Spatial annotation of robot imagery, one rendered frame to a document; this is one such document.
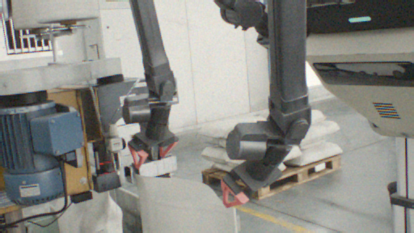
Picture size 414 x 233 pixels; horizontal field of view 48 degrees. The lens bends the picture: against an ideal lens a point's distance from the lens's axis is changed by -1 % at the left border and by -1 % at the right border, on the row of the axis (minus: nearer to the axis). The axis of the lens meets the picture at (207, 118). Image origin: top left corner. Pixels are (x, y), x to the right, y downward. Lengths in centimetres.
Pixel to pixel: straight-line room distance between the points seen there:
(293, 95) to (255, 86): 638
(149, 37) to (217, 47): 558
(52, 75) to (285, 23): 65
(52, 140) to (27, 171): 13
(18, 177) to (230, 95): 584
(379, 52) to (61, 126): 76
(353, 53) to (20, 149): 84
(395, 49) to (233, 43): 587
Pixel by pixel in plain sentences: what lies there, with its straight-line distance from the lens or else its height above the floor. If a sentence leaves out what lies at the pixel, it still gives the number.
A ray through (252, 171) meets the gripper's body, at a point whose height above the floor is 117.
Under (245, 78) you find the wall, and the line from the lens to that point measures 708.
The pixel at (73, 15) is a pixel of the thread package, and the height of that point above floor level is 154.
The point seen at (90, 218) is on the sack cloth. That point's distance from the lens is 181.
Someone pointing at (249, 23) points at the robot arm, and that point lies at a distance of 130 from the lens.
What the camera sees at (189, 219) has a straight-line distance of 122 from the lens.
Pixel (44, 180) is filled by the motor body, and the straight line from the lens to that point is 122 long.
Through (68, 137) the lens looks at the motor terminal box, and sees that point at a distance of 116.
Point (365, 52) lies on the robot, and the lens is 117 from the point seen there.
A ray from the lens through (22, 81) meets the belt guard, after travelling 116.
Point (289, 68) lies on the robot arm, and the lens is 81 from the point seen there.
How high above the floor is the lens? 145
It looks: 10 degrees down
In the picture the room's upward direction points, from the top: 5 degrees counter-clockwise
